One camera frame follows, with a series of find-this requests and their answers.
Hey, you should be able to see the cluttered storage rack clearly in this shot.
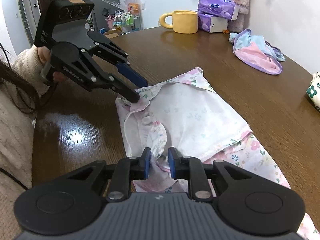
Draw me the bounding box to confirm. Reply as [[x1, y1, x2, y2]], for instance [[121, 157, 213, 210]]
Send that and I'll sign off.
[[106, 0, 143, 35]]

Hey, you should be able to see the blue pink purple garment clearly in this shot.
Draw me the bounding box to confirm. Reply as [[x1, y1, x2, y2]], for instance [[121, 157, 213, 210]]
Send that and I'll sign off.
[[229, 29, 285, 75]]

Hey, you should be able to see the purple tissue pack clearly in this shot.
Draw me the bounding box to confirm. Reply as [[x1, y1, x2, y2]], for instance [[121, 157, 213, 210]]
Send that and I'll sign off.
[[197, 0, 239, 21], [197, 11, 228, 33]]

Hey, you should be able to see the pink floral baby dress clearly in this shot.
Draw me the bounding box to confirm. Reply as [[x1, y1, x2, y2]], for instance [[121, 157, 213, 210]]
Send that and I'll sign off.
[[115, 67, 320, 240]]

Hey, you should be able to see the lower purple tissue pack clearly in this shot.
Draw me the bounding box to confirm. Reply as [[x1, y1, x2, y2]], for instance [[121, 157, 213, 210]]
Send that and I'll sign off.
[[197, 11, 228, 33]]

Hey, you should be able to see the cream green-flower folded cloth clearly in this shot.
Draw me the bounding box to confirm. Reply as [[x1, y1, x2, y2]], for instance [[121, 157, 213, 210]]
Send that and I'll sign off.
[[306, 72, 320, 112]]

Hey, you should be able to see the person's left hand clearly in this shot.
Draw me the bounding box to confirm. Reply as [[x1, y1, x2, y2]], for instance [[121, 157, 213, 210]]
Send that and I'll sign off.
[[37, 47, 68, 83]]

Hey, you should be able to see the upper purple tissue pack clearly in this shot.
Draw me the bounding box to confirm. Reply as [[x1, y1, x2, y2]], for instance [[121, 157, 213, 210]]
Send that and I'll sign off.
[[197, 0, 239, 21]]

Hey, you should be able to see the cream knit sweater sleeve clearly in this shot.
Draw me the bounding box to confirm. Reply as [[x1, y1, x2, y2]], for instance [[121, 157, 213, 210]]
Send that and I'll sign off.
[[1, 46, 49, 187]]

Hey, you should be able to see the yellow ceramic mug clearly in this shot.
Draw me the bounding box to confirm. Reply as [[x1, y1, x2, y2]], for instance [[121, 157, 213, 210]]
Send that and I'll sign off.
[[159, 10, 198, 34]]

